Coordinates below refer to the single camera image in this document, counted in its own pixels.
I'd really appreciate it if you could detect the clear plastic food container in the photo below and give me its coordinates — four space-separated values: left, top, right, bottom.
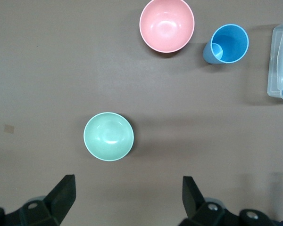
266 17 283 104

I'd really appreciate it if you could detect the blue plastic cup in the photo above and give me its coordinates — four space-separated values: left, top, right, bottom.
202 23 250 65

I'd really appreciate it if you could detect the green bowl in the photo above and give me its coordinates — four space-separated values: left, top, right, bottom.
83 112 135 162

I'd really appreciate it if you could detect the pink bowl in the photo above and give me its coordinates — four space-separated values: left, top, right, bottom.
139 0 195 53

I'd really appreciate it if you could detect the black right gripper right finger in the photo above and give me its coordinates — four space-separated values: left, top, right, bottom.
179 176 283 226

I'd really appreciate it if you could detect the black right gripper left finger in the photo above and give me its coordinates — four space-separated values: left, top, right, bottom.
0 174 76 226

